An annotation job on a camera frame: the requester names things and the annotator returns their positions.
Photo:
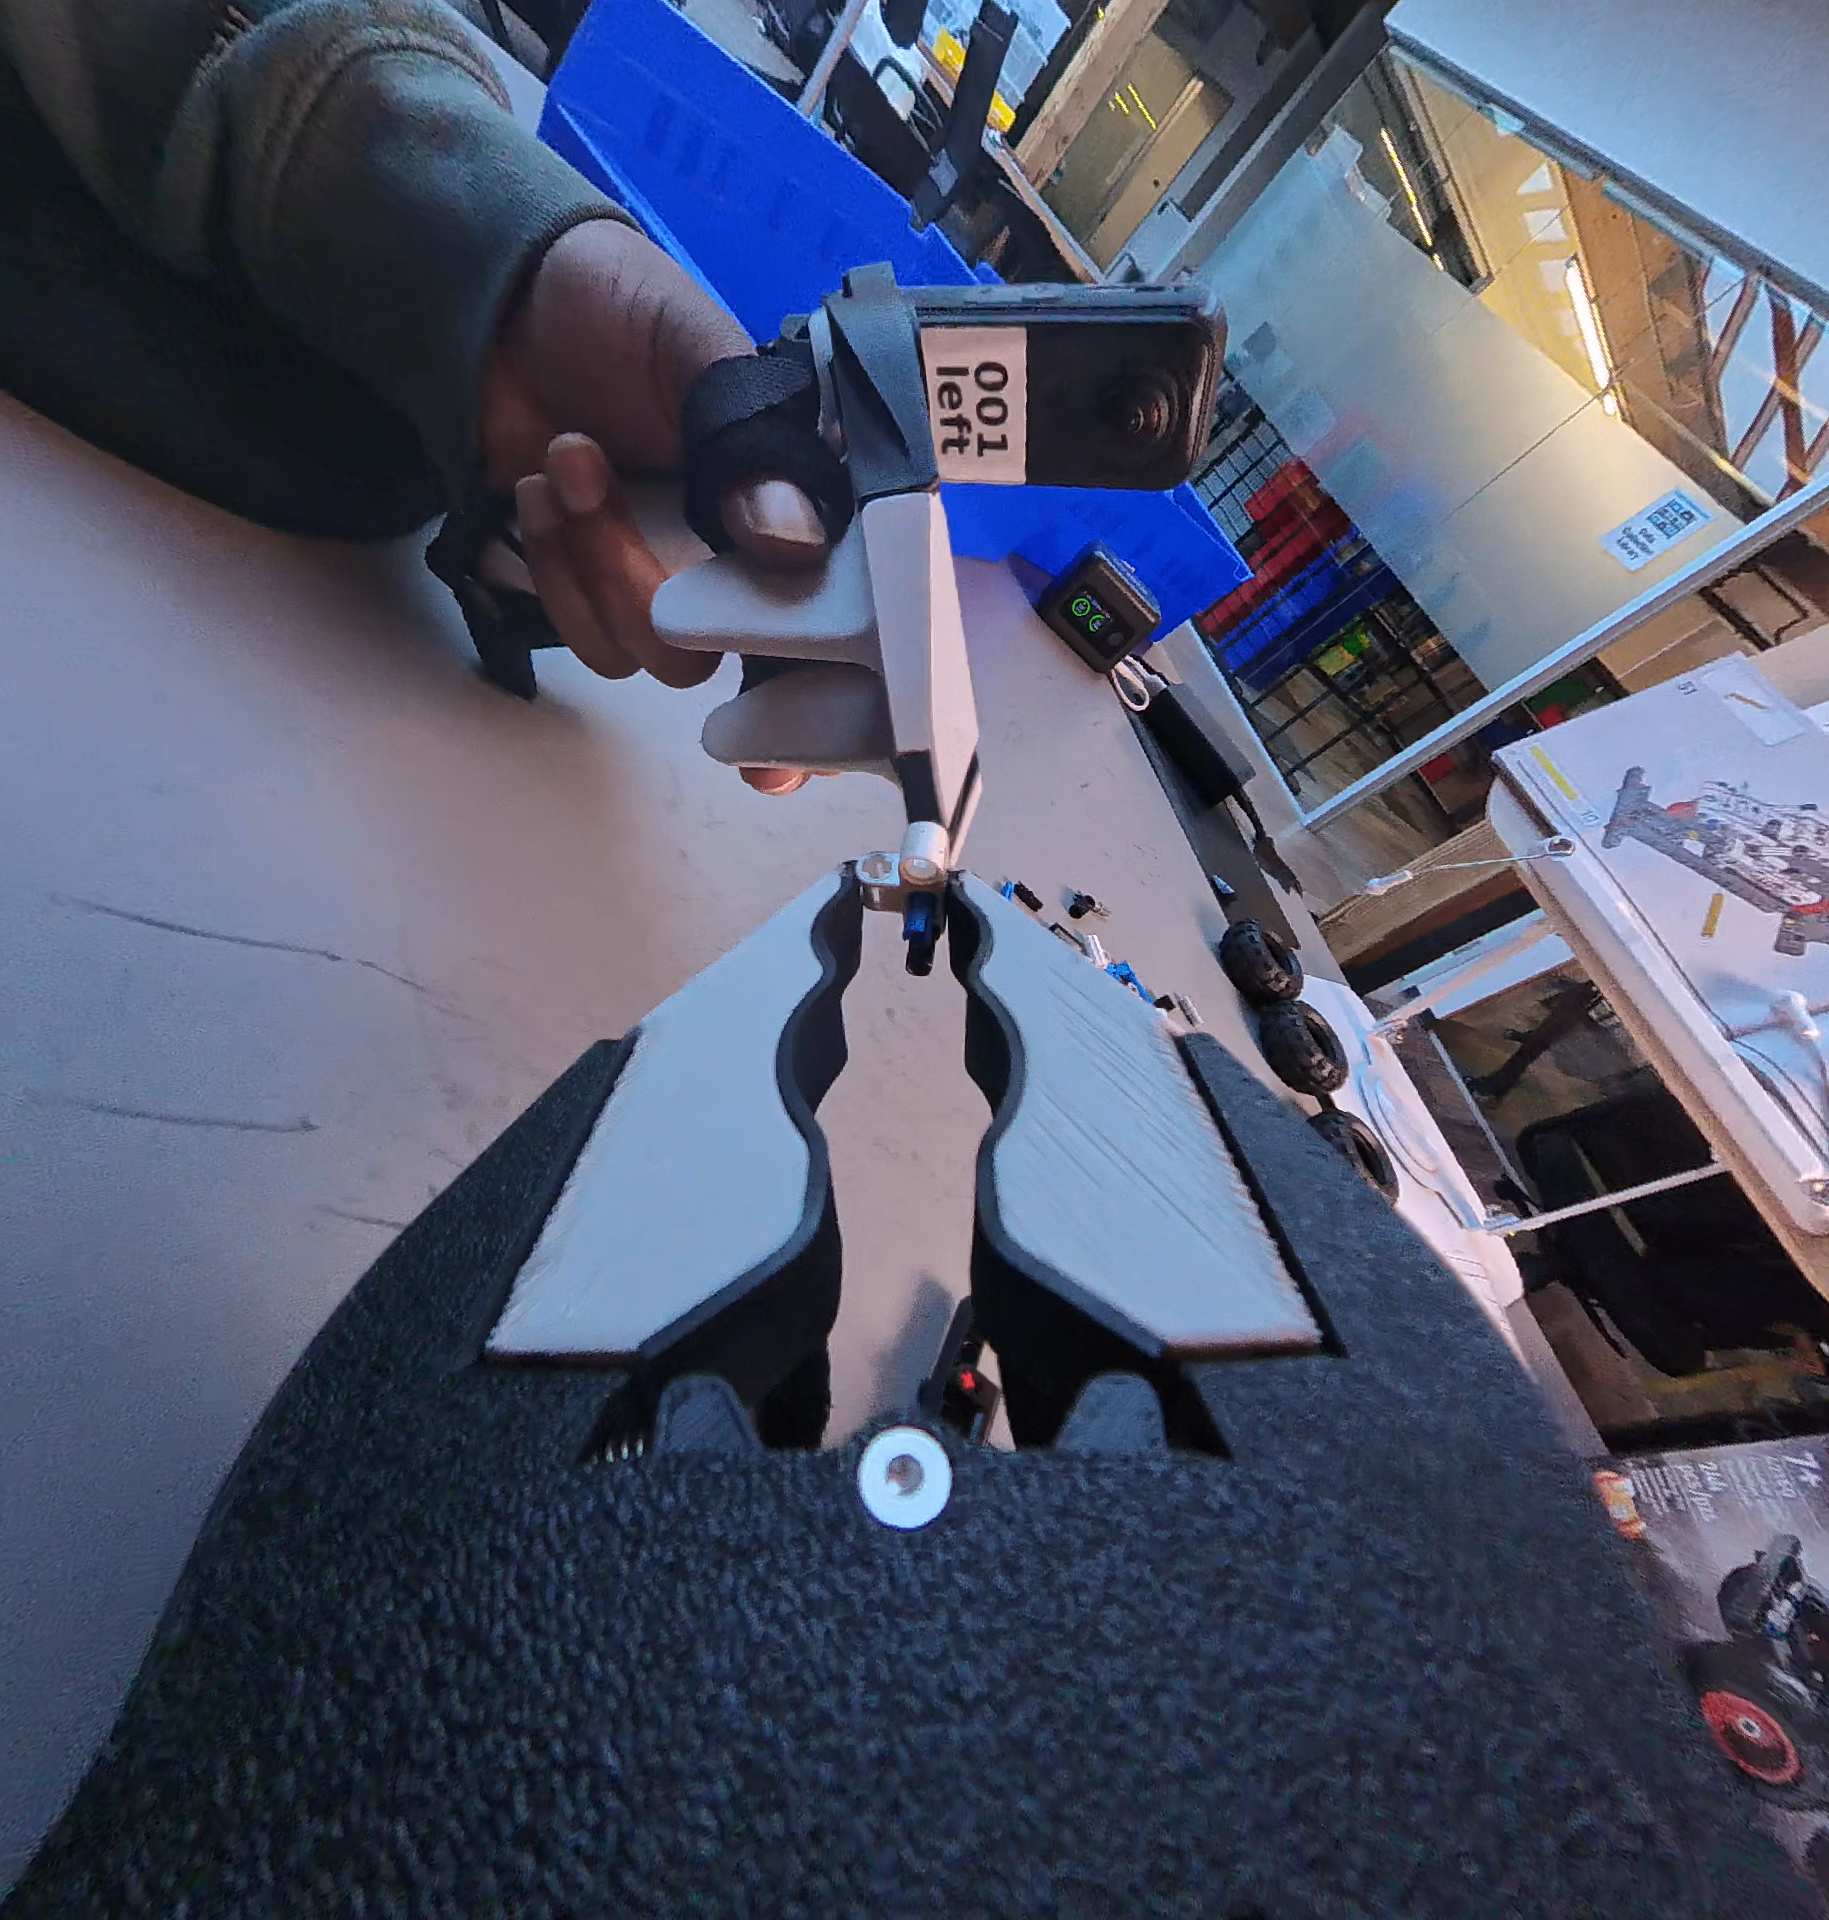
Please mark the black rubber tyre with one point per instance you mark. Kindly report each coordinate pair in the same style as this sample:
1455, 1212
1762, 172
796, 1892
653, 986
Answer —
1306, 1045
1260, 960
1358, 1153

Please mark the pile of small brick parts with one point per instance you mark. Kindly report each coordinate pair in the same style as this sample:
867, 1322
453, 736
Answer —
1081, 908

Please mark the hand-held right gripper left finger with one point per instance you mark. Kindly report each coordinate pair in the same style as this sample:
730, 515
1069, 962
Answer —
676, 1171

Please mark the white instruction booklet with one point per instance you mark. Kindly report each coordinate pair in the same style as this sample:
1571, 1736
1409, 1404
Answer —
1756, 840

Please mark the black power adapter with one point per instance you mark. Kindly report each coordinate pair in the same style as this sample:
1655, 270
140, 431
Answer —
1191, 744

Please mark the white booklet stand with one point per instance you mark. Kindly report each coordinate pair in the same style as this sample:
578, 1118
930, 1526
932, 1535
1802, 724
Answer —
1680, 1081

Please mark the grey bush with blue pin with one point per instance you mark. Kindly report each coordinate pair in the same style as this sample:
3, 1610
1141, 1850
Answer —
918, 878

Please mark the person's left hand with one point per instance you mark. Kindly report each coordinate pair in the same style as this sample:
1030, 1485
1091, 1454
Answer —
600, 391

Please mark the toy set cardboard box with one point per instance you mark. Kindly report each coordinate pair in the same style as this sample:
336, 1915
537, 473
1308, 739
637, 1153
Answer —
1756, 1680

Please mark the small black display device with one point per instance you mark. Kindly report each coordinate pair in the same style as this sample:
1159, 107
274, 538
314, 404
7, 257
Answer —
1096, 609

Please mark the grey desk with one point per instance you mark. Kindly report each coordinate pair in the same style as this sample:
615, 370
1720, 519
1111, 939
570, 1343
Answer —
256, 900

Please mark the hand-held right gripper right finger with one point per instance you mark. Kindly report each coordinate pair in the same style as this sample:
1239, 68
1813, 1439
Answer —
1141, 1171

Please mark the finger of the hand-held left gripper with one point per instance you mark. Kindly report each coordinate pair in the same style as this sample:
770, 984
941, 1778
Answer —
922, 660

